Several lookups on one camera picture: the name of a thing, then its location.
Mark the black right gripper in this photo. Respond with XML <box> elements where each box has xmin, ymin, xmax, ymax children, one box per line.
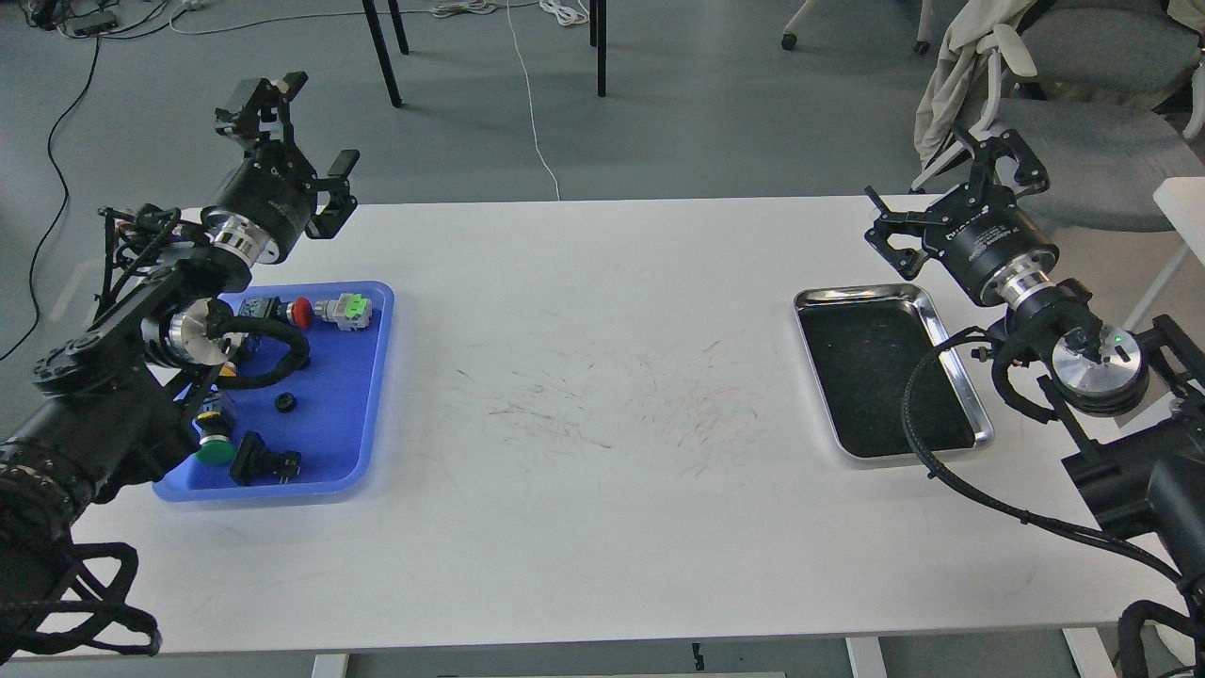
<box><xmin>864</xmin><ymin>123</ymin><xmax>1060</xmax><ymax>306</ymax></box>

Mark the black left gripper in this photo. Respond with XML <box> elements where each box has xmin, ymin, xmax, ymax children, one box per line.
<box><xmin>201</xmin><ymin>72</ymin><xmax>362</xmax><ymax>265</ymax></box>

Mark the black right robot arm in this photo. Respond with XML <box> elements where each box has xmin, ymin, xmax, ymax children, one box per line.
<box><xmin>865</xmin><ymin>125</ymin><xmax>1204</xmax><ymax>677</ymax></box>

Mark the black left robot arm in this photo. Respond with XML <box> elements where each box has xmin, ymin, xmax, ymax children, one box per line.
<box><xmin>1</xmin><ymin>72</ymin><xmax>359</xmax><ymax>659</ymax></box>

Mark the silver metal tray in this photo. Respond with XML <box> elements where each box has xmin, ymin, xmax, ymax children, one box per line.
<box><xmin>795</xmin><ymin>282</ymin><xmax>994</xmax><ymax>467</ymax></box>

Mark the blue plastic tray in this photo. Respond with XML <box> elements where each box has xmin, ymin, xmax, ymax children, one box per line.
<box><xmin>152</xmin><ymin>282</ymin><xmax>394</xmax><ymax>502</ymax></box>

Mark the green grey connector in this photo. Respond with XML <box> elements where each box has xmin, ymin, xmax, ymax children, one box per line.
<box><xmin>313</xmin><ymin>293</ymin><xmax>374</xmax><ymax>331</ymax></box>

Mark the black table leg left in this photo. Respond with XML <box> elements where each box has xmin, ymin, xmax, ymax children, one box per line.
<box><xmin>362</xmin><ymin>0</ymin><xmax>410</xmax><ymax>110</ymax></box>

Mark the black table leg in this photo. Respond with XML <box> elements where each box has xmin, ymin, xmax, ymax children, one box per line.
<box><xmin>586</xmin><ymin>0</ymin><xmax>607</xmax><ymax>98</ymax></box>
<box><xmin>362</xmin><ymin>0</ymin><xmax>410</xmax><ymax>110</ymax></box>

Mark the beige jacket on chair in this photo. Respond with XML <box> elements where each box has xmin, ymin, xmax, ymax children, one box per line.
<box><xmin>913</xmin><ymin>1</ymin><xmax>1035</xmax><ymax>169</ymax></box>

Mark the grey office chair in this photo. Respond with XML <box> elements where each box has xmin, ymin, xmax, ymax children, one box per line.
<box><xmin>909</xmin><ymin>0</ymin><xmax>1205</xmax><ymax>236</ymax></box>

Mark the black table leg right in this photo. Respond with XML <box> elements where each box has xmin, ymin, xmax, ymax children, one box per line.
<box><xmin>586</xmin><ymin>0</ymin><xmax>607</xmax><ymax>98</ymax></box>

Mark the red push button switch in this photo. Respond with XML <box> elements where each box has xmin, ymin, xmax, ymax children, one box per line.
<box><xmin>237</xmin><ymin>296</ymin><xmax>315</xmax><ymax>331</ymax></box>

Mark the black floor cable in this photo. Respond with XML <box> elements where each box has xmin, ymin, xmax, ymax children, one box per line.
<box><xmin>0</xmin><ymin>28</ymin><xmax>104</xmax><ymax>362</ymax></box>

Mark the white floor cable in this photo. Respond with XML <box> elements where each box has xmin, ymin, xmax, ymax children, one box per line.
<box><xmin>506</xmin><ymin>0</ymin><xmax>562</xmax><ymax>202</ymax></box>

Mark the green push button switch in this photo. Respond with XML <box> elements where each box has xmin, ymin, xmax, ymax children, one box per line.
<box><xmin>193</xmin><ymin>391</ymin><xmax>239</xmax><ymax>466</ymax></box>

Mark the black selector switch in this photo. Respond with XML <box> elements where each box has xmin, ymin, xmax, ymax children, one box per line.
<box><xmin>228</xmin><ymin>430</ymin><xmax>301</xmax><ymax>487</ymax></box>

